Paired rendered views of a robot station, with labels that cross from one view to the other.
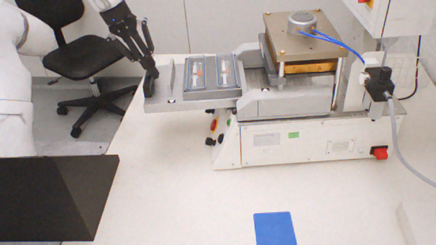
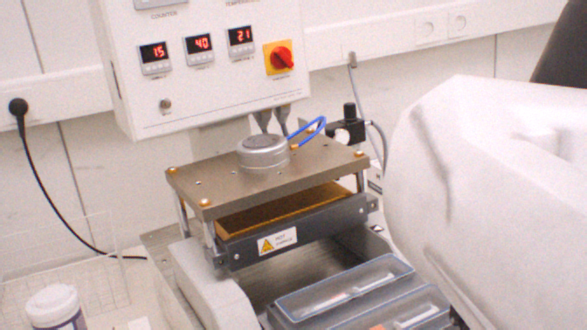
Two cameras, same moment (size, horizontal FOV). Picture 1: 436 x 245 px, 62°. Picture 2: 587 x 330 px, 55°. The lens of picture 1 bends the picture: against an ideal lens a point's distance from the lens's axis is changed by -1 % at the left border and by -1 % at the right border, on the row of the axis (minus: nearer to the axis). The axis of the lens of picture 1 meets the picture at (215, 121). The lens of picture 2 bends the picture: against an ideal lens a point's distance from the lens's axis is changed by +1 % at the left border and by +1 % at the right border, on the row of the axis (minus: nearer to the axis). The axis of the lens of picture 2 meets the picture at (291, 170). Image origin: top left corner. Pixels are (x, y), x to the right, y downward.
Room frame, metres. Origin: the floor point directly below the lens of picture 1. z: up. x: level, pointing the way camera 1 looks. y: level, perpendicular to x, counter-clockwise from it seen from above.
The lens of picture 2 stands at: (1.25, 0.48, 1.43)
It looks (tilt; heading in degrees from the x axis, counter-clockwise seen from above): 23 degrees down; 243
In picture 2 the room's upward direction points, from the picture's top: 7 degrees counter-clockwise
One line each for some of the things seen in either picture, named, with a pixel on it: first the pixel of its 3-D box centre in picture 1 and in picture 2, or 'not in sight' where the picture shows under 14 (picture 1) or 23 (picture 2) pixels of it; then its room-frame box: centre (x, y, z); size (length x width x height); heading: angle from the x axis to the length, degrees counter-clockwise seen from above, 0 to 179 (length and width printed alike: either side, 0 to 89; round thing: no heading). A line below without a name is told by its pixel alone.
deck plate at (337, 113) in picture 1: (308, 84); (270, 255); (0.93, -0.29, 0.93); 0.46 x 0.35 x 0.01; 89
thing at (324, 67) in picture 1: (300, 45); (272, 187); (0.92, -0.26, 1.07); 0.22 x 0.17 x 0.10; 179
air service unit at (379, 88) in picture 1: (372, 90); (342, 143); (0.70, -0.38, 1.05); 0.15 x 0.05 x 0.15; 179
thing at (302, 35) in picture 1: (313, 40); (269, 168); (0.91, -0.29, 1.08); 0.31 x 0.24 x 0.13; 179
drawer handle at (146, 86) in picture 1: (149, 77); not in sight; (0.94, 0.18, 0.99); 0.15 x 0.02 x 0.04; 179
